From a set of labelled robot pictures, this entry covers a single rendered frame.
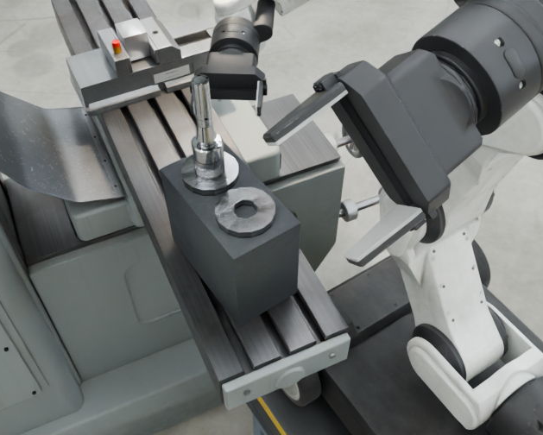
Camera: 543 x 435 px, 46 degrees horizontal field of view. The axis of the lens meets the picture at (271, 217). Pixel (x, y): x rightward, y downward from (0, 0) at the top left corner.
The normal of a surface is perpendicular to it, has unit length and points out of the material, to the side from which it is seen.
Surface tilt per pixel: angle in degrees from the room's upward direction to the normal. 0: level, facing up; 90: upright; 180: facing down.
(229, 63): 0
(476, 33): 15
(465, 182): 90
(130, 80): 90
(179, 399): 64
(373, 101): 49
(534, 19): 32
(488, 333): 40
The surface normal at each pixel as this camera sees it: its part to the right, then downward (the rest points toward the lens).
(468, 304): 0.44, 0.14
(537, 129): -0.83, 0.42
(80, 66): 0.00, -0.65
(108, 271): 0.42, 0.69
